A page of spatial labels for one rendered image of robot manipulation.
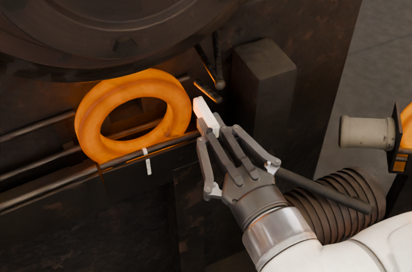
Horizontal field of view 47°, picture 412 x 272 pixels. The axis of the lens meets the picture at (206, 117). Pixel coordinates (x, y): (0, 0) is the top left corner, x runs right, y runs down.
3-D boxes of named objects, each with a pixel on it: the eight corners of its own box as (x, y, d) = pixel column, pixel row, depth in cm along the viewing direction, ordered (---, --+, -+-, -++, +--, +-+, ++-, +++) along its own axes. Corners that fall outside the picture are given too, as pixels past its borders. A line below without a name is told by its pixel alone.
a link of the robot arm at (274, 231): (311, 257, 67) (289, 222, 71) (325, 229, 60) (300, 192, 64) (255, 283, 65) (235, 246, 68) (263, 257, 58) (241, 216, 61)
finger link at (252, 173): (252, 180, 67) (260, 176, 68) (219, 123, 74) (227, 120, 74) (249, 193, 70) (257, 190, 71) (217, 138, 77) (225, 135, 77)
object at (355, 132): (338, 130, 89) (341, 108, 85) (388, 133, 88) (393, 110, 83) (338, 155, 85) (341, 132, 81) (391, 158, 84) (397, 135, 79)
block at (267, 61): (224, 135, 99) (227, 43, 81) (257, 123, 101) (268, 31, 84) (248, 172, 92) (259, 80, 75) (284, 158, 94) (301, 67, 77)
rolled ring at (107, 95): (190, 66, 70) (183, 53, 72) (67, 102, 65) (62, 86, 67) (193, 146, 84) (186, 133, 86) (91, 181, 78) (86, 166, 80)
